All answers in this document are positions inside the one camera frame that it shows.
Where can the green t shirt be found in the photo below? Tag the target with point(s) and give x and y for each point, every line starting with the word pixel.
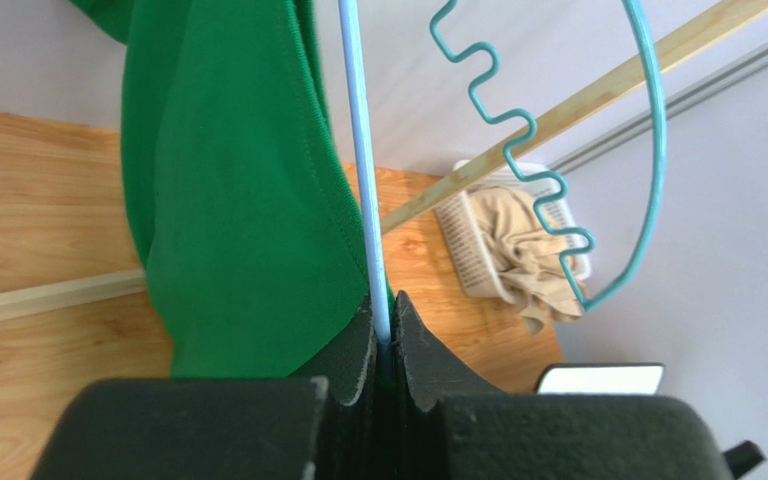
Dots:
pixel 240 211

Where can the beige t shirt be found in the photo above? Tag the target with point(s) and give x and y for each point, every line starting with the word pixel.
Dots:
pixel 525 257

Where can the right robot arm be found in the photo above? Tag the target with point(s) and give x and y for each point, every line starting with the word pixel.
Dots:
pixel 743 458

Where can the blue wire hanger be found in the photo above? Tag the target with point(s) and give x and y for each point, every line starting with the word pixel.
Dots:
pixel 365 166

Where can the white plastic basket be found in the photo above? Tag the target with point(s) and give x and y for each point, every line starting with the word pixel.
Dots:
pixel 473 263

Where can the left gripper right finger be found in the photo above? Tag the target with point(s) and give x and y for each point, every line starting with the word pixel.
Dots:
pixel 454 424

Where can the white whiteboard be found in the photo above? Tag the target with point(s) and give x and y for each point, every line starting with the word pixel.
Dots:
pixel 601 379

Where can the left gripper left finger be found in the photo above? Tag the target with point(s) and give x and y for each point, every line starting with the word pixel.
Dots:
pixel 316 423

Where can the wooden clothes rack frame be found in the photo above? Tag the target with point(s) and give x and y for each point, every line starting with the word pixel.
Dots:
pixel 644 70

